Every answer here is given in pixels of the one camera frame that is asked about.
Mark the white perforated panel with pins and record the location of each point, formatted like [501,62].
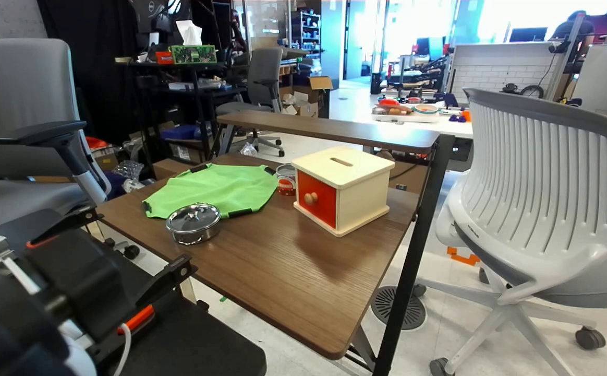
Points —
[498,69]

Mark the black camera mount rig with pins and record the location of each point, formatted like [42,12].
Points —
[74,279]

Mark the gray swivel chair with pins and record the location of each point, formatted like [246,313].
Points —
[265,75]

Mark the green box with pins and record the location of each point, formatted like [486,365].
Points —
[193,54]

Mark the green cloth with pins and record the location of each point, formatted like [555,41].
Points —
[212,189]

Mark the orange bracket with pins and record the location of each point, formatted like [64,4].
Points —
[462,256]

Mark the black round floor disc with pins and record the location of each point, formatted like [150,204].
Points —
[396,309]

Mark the small clear cup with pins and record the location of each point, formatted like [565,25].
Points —
[287,185]

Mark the black metal table frame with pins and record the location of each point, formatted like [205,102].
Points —
[414,251]

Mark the computer monitor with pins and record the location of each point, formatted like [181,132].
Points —
[529,34]

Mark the wooden box with red drawer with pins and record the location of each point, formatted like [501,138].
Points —
[349,192]

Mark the dark wooden desk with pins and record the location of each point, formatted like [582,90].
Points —
[315,128]

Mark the cardboard box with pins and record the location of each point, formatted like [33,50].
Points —
[319,83]

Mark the gray office chair with armrest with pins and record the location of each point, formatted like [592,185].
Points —
[17,104]

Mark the white office chair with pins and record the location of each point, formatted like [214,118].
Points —
[545,189]

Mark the small metal bowl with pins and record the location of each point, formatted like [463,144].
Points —
[193,222]

